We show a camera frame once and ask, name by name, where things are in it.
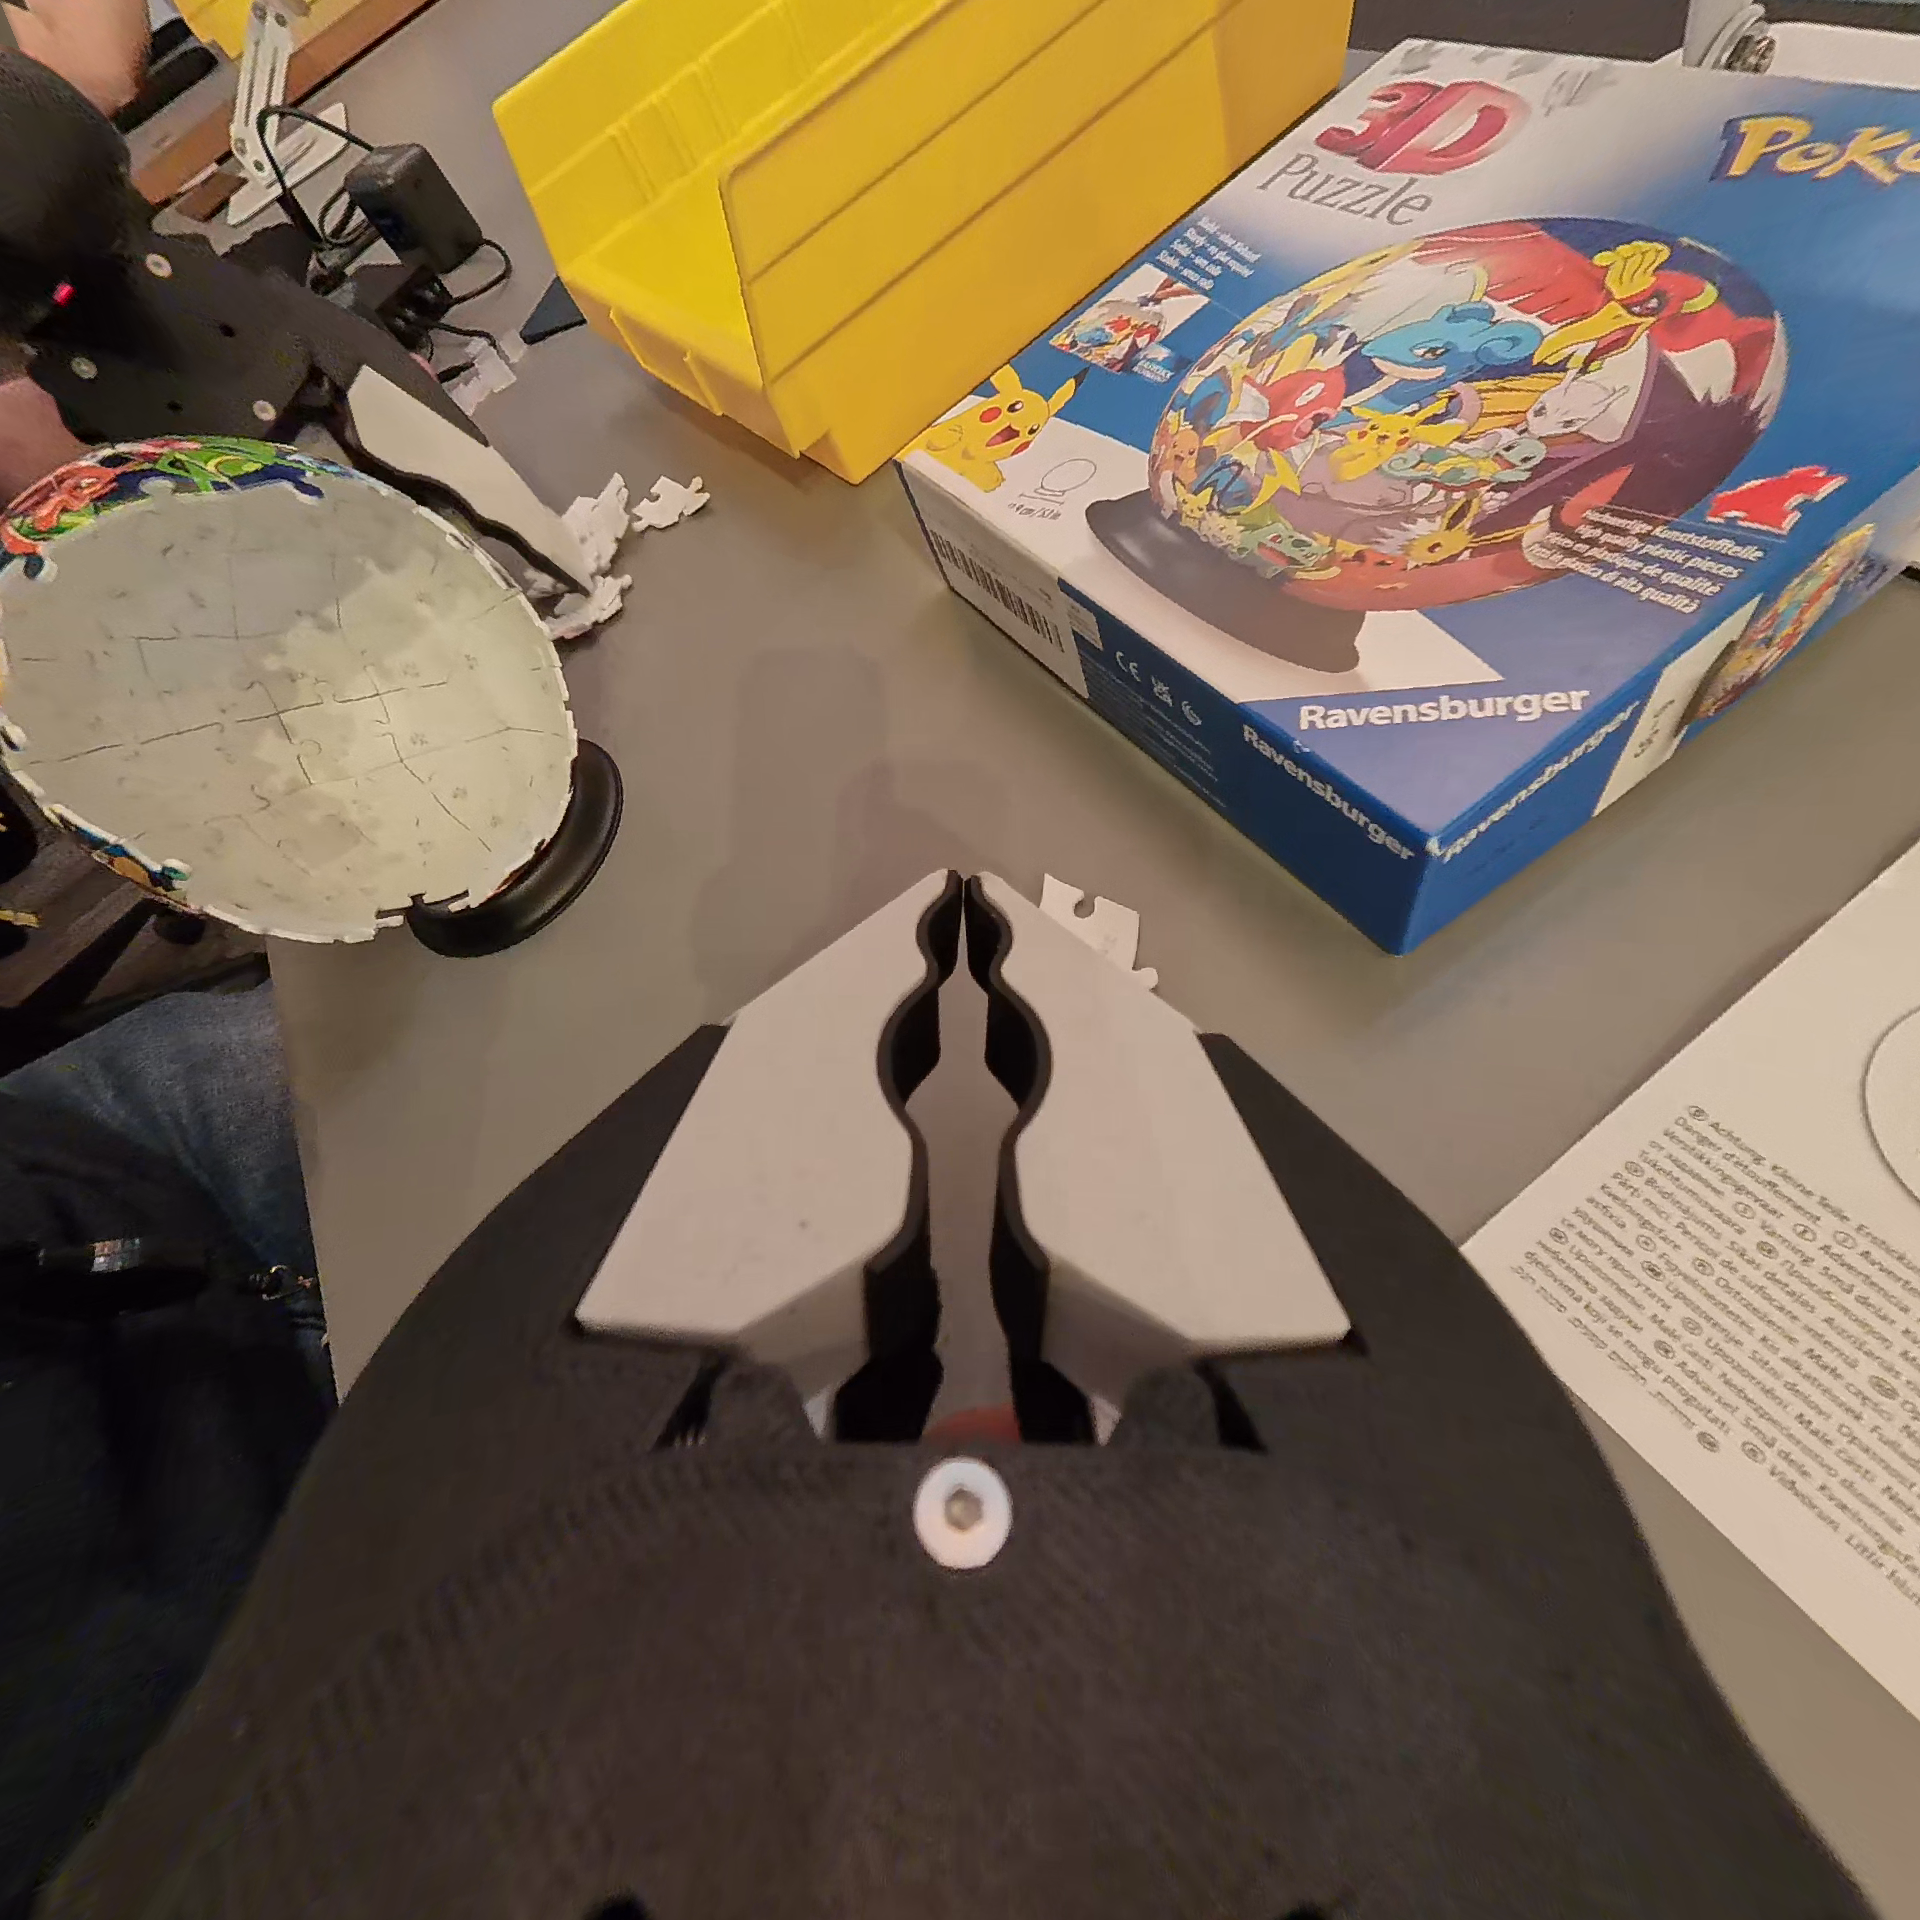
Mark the black electronic device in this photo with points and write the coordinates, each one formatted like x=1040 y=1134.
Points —
x=413 y=202

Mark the black round ball stand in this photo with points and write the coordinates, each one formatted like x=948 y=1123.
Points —
x=558 y=855

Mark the person's left hand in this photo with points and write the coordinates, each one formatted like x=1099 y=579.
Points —
x=26 y=445

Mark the white joined puzzle pieces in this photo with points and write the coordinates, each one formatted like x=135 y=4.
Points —
x=1109 y=922

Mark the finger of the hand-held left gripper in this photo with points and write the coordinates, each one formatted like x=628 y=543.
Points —
x=452 y=465

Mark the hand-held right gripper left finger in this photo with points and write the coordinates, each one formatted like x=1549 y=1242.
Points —
x=750 y=1200

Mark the person's blue jeans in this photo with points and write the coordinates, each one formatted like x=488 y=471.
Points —
x=168 y=1108

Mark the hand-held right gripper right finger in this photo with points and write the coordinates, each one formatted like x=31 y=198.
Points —
x=1188 y=1200

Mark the white printed paper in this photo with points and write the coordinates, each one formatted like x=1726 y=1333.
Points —
x=1726 y=1274

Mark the small yellow bin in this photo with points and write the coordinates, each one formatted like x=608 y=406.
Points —
x=208 y=23

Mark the colourful puzzle ball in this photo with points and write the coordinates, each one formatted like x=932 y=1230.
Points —
x=270 y=704

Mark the yellow cardboard box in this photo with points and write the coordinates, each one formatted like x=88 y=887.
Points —
x=902 y=225

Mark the blue white puzzle box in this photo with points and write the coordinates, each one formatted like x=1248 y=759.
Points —
x=1499 y=450

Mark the metal key clip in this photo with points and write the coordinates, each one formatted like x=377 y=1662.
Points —
x=120 y=1255

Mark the white desk stand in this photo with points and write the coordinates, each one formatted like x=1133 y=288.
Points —
x=281 y=106

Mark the heap of white puzzle pieces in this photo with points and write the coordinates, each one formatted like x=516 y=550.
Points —
x=616 y=538

